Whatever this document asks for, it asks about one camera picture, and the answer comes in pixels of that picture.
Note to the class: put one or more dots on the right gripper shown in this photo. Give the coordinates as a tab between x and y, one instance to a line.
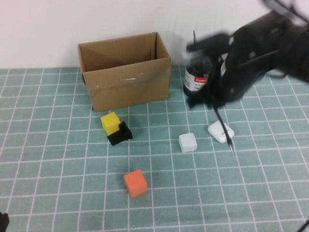
239	72

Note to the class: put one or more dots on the brown cardboard box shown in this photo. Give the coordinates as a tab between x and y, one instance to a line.
128	87

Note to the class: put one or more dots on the green grid tablecloth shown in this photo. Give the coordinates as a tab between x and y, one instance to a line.
48	157

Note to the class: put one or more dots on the orange block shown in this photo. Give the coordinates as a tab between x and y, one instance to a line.
135	183

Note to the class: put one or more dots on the yellow block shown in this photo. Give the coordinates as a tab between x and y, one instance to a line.
109	122

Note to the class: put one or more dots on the black plastic bracket block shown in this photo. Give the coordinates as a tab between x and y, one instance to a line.
120	137

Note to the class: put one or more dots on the white earbuds case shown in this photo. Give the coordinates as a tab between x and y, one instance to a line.
217	130

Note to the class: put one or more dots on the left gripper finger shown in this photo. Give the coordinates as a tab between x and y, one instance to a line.
3	223

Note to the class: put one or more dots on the white cube block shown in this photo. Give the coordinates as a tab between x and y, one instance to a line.
188	143

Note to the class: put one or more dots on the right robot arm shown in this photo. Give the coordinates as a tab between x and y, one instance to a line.
282	48

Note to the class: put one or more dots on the black mesh pen holder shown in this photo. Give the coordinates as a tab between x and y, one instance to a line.
195	79

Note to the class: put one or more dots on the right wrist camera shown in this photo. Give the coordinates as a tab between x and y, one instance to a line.
207	44

